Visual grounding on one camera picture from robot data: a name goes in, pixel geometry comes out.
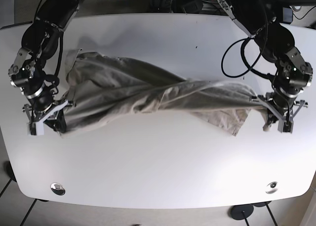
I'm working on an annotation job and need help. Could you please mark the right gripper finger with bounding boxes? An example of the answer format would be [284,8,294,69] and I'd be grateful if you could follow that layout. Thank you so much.
[49,111,67,134]

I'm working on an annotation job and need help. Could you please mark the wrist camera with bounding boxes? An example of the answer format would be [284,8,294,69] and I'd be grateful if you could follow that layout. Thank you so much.
[277,119,294,133]
[27,122,44,136]

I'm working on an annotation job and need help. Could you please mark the cream white T-shirt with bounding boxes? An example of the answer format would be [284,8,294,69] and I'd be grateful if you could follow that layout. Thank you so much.
[59,49,267,136]

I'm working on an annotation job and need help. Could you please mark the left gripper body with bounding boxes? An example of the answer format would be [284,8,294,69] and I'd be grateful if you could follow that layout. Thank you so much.
[250,47,313,121]

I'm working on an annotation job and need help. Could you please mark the silver table grommet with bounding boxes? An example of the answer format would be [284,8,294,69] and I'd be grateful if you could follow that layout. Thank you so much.
[50,182,66,196]
[265,181,278,194]

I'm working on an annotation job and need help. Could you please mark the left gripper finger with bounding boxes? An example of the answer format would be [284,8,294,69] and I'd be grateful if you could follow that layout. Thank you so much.
[263,109,278,131]

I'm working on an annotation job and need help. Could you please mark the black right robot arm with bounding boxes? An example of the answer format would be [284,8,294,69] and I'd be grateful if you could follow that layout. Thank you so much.
[8,0,84,136]

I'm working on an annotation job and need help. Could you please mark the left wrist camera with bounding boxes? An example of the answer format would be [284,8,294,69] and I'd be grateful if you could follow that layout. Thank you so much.
[277,119,294,133]

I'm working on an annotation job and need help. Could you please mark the right silver table grommet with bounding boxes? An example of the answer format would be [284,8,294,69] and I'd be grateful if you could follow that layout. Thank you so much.
[265,181,278,194]

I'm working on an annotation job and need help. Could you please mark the left silver table grommet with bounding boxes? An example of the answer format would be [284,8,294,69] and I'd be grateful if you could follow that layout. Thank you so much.
[50,182,66,196]

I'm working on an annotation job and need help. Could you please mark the black round stand base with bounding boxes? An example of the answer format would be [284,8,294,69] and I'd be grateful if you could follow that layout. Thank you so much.
[229,204,254,221]

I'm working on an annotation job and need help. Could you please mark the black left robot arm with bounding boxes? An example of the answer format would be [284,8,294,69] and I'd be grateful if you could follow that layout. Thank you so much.
[217,0,316,133]

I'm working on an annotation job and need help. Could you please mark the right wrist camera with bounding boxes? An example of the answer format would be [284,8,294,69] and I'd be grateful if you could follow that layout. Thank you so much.
[27,122,44,136]

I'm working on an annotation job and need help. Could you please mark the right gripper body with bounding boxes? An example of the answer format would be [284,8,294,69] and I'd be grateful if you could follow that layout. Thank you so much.
[8,48,74,126]

